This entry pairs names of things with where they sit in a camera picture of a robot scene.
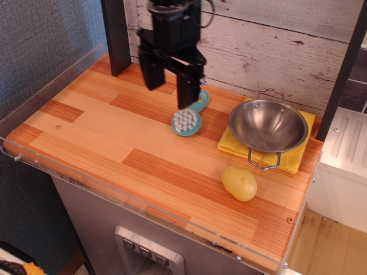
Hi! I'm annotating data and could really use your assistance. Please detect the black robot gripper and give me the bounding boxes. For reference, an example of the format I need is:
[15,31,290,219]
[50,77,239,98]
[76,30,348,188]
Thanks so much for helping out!
[138,5,206,109]

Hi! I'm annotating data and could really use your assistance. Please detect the teal brush white bristles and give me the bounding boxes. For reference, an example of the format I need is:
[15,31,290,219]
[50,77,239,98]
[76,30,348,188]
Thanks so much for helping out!
[171,90,210,137]

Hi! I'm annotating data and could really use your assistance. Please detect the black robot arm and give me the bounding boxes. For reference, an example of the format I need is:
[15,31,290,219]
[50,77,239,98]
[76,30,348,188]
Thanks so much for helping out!
[138,1,206,109]

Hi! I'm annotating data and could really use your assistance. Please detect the yellow plastic potato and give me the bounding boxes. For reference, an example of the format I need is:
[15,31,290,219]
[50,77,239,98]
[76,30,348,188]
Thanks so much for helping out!
[221,166,257,202]

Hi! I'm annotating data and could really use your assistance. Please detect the yellow folded cloth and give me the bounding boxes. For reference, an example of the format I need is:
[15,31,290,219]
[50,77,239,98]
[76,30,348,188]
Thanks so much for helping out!
[217,111,316,175]

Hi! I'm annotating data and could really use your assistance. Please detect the grey toy fridge cabinet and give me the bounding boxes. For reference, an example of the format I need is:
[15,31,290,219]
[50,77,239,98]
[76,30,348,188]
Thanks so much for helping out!
[52,176,260,274]

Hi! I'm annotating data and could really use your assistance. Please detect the silver dispenser button panel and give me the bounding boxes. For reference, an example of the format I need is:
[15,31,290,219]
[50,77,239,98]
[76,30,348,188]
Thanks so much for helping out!
[114,225,185,275]

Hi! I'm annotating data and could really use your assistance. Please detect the white cabinet at right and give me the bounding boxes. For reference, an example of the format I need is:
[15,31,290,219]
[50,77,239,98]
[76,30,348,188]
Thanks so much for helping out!
[306,108,366,232]

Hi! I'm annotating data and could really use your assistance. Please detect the orange and black object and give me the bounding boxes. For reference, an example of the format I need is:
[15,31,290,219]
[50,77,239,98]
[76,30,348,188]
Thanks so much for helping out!
[1,260,45,275]

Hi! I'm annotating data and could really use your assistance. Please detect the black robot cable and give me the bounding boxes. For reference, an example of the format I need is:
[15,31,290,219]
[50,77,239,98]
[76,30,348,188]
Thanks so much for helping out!
[189,0,216,29]

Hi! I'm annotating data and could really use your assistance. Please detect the dark left vertical post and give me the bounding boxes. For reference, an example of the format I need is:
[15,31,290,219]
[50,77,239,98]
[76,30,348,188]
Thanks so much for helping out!
[101,0,131,77]

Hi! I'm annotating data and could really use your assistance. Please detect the dark vertical post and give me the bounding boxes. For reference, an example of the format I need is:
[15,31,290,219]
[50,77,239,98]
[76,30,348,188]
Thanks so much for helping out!
[316,1,366,142]
[101,0,131,77]

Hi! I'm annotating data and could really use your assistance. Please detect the steel colander bowl with handles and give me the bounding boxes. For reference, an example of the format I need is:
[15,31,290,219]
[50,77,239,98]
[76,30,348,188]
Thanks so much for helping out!
[228,88,309,170]

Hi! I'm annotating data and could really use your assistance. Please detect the dark right vertical post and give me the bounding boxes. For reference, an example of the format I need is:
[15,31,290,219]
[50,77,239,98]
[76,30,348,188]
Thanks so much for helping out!
[316,1,366,142]

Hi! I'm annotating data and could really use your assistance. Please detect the clear acrylic guard rail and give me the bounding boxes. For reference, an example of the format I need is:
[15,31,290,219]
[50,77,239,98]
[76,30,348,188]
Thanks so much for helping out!
[1,54,323,274]

